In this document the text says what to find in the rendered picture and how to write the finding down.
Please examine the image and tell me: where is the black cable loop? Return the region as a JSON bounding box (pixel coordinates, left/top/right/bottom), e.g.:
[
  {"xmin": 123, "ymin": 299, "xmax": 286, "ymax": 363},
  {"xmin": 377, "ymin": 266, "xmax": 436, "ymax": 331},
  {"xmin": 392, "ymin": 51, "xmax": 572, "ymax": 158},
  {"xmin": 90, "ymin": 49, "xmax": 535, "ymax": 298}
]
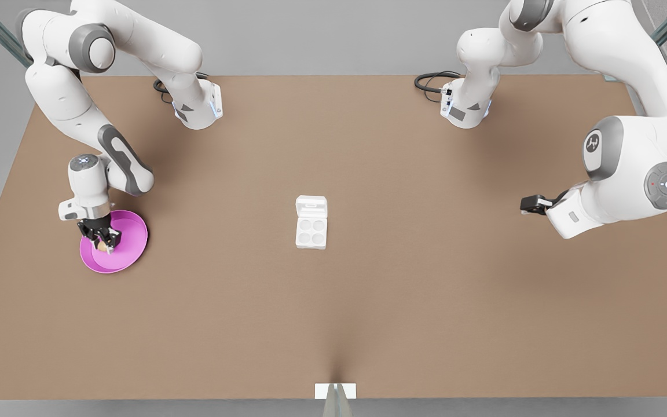
[
  {"xmin": 414, "ymin": 71, "xmax": 465, "ymax": 103},
  {"xmin": 153, "ymin": 72, "xmax": 210, "ymax": 105}
]

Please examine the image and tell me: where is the pink round bowl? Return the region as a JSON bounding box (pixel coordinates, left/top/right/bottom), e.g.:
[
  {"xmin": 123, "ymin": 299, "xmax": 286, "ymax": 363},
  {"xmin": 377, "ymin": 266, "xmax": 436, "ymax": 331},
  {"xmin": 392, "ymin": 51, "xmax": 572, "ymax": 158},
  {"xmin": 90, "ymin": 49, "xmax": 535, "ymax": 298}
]
[{"xmin": 79, "ymin": 210, "xmax": 149, "ymax": 274}]

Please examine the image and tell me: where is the white post foot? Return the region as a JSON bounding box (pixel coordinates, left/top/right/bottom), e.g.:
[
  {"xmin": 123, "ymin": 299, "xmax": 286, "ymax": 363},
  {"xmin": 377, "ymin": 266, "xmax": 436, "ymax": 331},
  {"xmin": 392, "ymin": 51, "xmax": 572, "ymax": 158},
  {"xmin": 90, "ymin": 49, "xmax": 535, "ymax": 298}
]
[{"xmin": 314, "ymin": 383, "xmax": 357, "ymax": 401}]

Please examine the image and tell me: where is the white egg box tray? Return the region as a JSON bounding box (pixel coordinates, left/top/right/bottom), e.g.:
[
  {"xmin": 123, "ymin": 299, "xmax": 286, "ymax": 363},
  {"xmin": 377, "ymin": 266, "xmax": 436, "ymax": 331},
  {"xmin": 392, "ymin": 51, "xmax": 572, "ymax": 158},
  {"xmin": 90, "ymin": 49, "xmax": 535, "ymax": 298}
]
[{"xmin": 295, "ymin": 217, "xmax": 328, "ymax": 250}]

